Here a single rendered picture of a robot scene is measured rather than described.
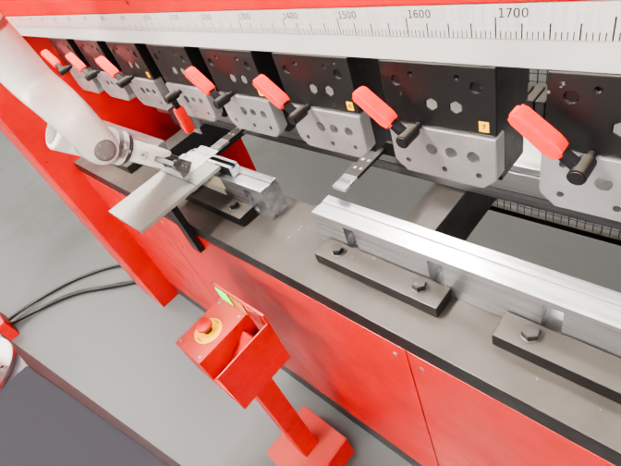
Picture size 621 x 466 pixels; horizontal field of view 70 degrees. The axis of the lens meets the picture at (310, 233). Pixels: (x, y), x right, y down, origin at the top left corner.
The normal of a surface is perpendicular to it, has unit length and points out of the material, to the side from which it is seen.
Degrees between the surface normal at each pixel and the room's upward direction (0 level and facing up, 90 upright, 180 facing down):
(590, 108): 90
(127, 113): 90
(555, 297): 0
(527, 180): 90
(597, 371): 0
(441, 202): 0
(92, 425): 90
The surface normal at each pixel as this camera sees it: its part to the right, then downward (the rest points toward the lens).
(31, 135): 0.71, 0.30
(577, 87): -0.64, 0.65
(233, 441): -0.29, -0.70
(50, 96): 0.21, -0.19
